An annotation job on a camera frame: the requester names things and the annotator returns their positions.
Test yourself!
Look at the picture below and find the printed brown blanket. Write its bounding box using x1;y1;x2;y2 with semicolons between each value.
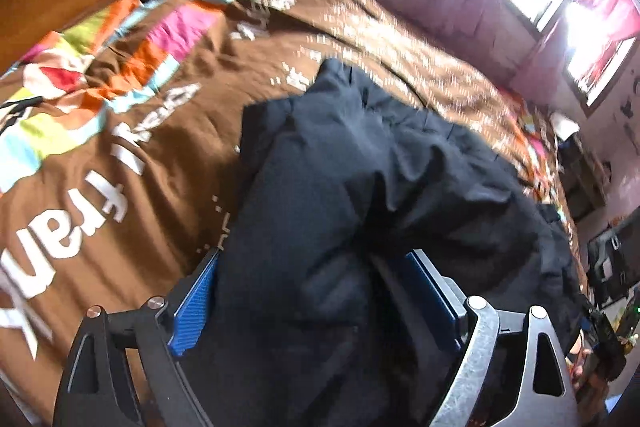
0;0;586;408

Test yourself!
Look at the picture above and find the dark cabinet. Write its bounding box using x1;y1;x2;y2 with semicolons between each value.
555;132;603;220

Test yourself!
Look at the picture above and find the window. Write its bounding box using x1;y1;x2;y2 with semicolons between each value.
435;0;640;118

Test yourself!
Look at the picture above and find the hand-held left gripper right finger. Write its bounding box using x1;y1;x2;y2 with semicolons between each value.
404;249;583;427

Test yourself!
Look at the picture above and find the white object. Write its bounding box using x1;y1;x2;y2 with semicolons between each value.
551;113;582;142

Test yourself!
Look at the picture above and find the dark navy padded jacket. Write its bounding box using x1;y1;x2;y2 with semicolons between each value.
200;57;591;427

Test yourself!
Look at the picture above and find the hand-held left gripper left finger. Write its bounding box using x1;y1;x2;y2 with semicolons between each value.
52;247;221;427

